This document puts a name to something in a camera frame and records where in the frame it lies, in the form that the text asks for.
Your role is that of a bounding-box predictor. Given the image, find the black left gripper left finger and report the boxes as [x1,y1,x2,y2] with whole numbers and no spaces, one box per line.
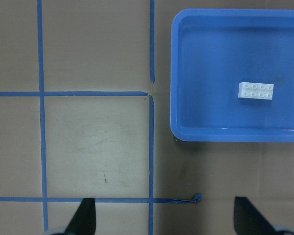
[64,198,96,235]

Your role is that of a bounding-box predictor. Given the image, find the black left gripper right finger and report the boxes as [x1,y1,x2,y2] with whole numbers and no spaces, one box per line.
[234,196,276,235]

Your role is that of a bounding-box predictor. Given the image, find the white building block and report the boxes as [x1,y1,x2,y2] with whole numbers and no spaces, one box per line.
[238,82,258,98]

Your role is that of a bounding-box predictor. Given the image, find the blue plastic tray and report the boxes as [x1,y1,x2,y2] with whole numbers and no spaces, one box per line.
[170,9,294,142]

